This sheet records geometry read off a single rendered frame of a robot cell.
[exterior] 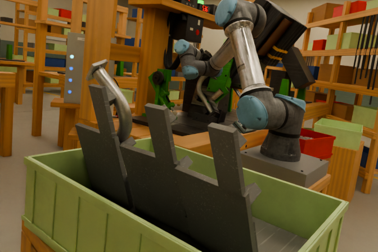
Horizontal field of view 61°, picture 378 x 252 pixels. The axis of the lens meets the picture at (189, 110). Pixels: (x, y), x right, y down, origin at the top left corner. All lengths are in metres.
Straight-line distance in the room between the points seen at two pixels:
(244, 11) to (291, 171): 0.61
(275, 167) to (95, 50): 0.98
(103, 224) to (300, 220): 0.46
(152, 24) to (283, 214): 1.34
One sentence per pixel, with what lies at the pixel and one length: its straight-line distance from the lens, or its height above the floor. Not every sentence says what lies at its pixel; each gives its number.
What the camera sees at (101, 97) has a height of 1.13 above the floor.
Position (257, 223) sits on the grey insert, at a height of 0.85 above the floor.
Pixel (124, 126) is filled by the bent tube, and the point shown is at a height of 1.06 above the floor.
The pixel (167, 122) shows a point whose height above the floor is 1.11.
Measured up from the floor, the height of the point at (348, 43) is 1.73.
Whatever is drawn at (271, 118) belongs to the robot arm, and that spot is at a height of 1.07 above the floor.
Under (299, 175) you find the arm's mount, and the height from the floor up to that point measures 0.90.
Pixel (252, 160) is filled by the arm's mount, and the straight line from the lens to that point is 1.20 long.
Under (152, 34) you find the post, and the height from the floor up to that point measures 1.35.
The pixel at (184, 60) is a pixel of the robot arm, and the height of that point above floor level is 1.23.
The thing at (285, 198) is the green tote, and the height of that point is 0.92.
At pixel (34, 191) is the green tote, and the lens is 0.83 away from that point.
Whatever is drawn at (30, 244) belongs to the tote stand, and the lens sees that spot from 0.91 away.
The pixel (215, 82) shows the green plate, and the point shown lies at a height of 1.12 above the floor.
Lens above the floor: 1.22
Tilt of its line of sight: 8 degrees down
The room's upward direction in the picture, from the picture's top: 7 degrees clockwise
